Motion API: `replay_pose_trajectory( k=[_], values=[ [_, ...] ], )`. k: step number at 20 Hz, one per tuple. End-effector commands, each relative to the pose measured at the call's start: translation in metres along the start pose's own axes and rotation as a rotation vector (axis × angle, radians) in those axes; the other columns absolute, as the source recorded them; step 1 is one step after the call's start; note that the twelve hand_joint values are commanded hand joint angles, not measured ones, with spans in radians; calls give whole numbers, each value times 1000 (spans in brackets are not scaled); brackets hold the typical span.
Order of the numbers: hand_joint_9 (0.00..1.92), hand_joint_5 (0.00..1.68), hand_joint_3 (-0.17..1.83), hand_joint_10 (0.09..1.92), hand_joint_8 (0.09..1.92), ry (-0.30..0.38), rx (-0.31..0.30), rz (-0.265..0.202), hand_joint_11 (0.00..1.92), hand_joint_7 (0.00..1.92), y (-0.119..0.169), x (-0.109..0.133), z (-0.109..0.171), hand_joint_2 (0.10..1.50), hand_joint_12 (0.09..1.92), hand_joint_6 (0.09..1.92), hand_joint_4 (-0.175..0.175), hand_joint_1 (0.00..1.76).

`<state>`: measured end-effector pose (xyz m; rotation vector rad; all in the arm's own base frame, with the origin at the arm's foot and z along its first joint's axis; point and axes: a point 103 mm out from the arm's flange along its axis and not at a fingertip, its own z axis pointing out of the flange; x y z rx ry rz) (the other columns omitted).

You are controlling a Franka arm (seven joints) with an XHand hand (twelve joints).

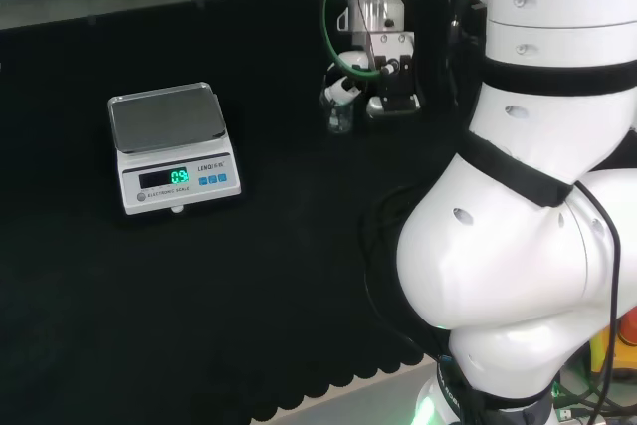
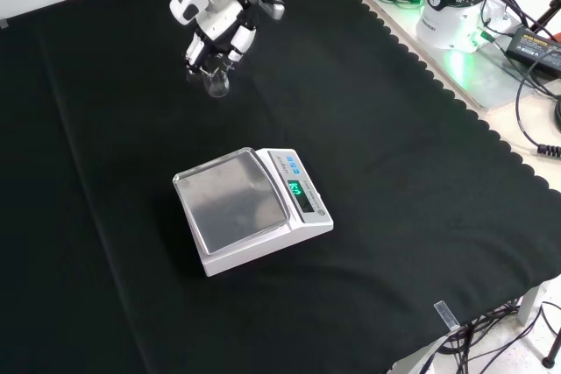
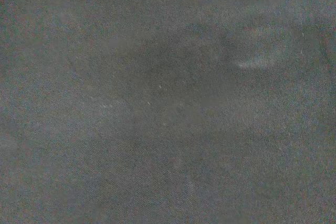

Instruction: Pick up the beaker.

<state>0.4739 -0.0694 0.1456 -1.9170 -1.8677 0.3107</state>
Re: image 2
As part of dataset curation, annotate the black bench cloth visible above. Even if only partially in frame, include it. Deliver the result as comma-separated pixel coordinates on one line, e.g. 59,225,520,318
0,0,561,374

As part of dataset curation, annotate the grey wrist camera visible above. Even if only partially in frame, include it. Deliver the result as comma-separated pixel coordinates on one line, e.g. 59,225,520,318
255,0,287,20

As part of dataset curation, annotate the black adapter cable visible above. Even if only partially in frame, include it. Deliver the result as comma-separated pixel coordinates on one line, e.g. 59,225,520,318
515,67,561,157

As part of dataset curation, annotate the black power adapter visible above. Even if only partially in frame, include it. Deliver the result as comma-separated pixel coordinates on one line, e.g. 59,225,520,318
506,25,561,81

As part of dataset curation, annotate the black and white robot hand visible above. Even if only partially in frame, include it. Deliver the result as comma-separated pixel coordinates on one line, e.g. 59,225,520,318
169,0,259,77

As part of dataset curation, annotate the small clear glass beaker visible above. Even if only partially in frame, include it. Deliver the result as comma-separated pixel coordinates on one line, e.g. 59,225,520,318
199,56,231,100

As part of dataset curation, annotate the black tripod leg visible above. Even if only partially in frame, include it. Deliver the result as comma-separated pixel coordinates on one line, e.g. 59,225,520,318
528,0,561,42

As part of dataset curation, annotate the white balance with steel pan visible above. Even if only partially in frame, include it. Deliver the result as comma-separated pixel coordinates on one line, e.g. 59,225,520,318
172,146,335,278

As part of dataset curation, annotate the white table leg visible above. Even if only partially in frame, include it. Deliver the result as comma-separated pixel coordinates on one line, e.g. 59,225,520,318
516,284,543,328

